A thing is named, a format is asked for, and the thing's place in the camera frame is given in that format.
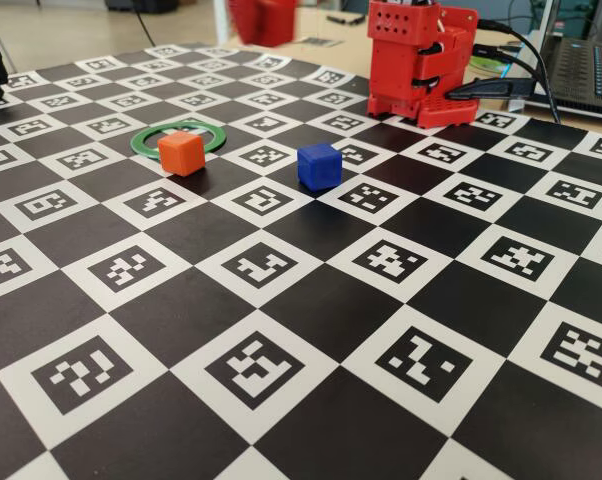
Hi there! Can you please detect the green round disc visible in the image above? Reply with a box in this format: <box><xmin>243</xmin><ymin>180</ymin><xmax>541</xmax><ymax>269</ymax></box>
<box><xmin>470</xmin><ymin>54</ymin><xmax>508</xmax><ymax>72</ymax></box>

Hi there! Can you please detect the black curved cable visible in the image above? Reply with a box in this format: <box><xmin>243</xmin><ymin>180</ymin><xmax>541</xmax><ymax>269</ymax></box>
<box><xmin>477</xmin><ymin>19</ymin><xmax>563</xmax><ymax>125</ymax></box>

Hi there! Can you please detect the black chair base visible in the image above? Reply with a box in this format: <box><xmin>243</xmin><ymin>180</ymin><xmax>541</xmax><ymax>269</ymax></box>
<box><xmin>104</xmin><ymin>0</ymin><xmax>178</xmax><ymax>15</ymax></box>

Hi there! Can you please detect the orange cube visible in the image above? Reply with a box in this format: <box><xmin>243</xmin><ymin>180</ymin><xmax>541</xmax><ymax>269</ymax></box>
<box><xmin>157</xmin><ymin>130</ymin><xmax>206</xmax><ymax>177</ymax></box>

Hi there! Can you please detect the white vertical post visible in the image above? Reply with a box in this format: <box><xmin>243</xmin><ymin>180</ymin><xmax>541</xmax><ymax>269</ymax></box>
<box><xmin>213</xmin><ymin>0</ymin><xmax>231</xmax><ymax>46</ymax></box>

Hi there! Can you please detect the green flat ring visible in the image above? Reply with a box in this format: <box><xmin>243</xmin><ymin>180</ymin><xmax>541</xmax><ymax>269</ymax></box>
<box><xmin>129</xmin><ymin>119</ymin><xmax>230</xmax><ymax>161</ymax></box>

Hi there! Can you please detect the black short plug cable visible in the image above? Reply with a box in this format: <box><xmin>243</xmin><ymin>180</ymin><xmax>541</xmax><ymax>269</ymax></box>
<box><xmin>472</xmin><ymin>43</ymin><xmax>542</xmax><ymax>81</ymax></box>

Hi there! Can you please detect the black floor cable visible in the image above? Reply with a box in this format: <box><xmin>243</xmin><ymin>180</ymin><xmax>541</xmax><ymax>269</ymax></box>
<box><xmin>133</xmin><ymin>9</ymin><xmax>155</xmax><ymax>49</ymax></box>

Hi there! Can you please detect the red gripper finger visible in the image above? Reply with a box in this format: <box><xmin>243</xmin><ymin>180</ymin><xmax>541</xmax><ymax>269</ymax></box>
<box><xmin>229</xmin><ymin>0</ymin><xmax>255</xmax><ymax>45</ymax></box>

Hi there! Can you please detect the black white marker checkerboard mat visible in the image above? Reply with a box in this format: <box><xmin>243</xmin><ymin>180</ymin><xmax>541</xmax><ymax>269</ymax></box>
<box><xmin>0</xmin><ymin>43</ymin><xmax>602</xmax><ymax>480</ymax></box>

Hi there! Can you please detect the blue cube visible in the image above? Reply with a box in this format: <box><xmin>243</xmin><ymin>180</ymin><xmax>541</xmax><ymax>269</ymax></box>
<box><xmin>296</xmin><ymin>142</ymin><xmax>343</xmax><ymax>192</ymax></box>

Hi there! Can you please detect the black laptop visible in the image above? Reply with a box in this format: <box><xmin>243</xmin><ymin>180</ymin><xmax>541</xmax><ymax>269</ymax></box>
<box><xmin>523</xmin><ymin>0</ymin><xmax>602</xmax><ymax>121</ymax></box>

